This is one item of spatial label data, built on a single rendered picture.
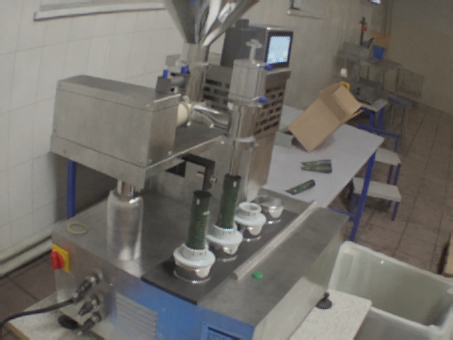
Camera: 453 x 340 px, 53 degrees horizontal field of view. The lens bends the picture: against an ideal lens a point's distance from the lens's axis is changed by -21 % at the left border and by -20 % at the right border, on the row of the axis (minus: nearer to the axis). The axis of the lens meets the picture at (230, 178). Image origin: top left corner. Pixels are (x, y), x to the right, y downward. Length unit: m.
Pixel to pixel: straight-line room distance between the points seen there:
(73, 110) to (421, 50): 10.36
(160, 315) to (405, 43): 10.42
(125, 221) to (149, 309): 0.17
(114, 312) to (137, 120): 0.40
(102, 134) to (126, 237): 0.19
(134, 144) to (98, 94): 0.12
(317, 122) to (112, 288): 1.85
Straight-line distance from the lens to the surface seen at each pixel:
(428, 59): 11.11
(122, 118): 0.94
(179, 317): 0.98
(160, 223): 1.19
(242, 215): 1.14
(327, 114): 2.69
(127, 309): 1.05
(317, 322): 1.43
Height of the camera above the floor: 1.55
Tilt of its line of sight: 21 degrees down
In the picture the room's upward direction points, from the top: 9 degrees clockwise
